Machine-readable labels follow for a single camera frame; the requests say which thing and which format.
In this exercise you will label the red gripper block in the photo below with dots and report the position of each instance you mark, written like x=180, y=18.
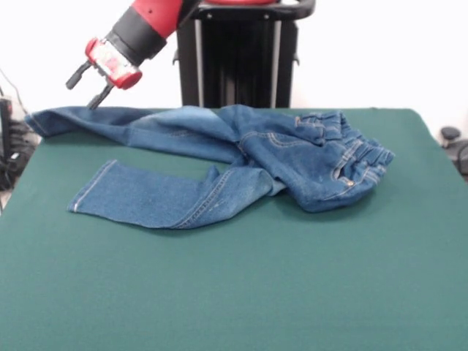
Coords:
x=109, y=64

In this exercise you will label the blue denim jeans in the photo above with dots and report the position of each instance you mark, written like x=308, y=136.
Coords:
x=219, y=164

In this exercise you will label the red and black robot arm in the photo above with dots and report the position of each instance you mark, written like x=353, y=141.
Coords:
x=146, y=25

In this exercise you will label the black electronics box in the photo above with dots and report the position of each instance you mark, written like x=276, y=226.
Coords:
x=5, y=124

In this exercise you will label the dark green table cloth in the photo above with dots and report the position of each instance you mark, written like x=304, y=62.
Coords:
x=219, y=292

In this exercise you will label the black chair base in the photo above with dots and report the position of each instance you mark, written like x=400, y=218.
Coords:
x=455, y=144

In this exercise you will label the black robot pedestal stand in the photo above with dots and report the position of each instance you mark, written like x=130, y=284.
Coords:
x=237, y=55

